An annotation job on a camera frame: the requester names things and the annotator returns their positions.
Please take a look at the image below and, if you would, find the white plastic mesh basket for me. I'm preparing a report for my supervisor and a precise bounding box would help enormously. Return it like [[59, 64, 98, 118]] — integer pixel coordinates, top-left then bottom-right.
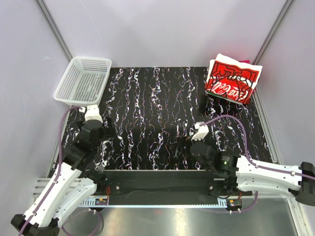
[[53, 57, 112, 107]]

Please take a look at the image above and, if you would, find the white slotted cable duct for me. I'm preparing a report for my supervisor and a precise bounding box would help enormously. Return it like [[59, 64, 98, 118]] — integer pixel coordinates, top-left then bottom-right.
[[78, 197, 227, 208]]

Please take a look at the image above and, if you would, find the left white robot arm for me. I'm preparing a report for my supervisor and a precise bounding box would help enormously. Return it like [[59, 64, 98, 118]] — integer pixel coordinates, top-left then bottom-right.
[[11, 105, 115, 236]]

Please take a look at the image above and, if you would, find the aluminium corner post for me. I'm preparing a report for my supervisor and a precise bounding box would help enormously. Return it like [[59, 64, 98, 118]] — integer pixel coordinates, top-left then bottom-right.
[[253, 0, 295, 65], [35, 0, 73, 61]]

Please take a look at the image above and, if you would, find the black marble pattern mat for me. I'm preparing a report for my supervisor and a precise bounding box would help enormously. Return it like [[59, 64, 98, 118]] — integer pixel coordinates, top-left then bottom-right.
[[64, 66, 274, 171]]

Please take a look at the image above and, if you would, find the white t shirt red print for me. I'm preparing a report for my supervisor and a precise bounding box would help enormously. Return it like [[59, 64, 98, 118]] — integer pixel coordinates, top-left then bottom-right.
[[205, 54, 263, 105]]

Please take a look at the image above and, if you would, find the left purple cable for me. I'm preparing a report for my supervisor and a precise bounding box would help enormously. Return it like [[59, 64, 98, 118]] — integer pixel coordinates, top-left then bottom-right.
[[18, 106, 104, 236]]

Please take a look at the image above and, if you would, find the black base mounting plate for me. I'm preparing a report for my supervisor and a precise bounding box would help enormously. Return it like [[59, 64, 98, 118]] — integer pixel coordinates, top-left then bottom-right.
[[89, 170, 252, 204]]

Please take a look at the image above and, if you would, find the left aluminium corner post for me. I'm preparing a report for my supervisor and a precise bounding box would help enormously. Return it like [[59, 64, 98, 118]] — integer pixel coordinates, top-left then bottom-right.
[[35, 0, 73, 61]]

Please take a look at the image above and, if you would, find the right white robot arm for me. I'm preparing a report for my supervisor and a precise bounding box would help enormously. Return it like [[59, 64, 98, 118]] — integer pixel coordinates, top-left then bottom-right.
[[179, 122, 315, 206]]

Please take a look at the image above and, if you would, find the right aluminium corner post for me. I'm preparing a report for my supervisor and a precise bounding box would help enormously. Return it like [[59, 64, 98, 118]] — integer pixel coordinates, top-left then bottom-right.
[[253, 0, 295, 65]]

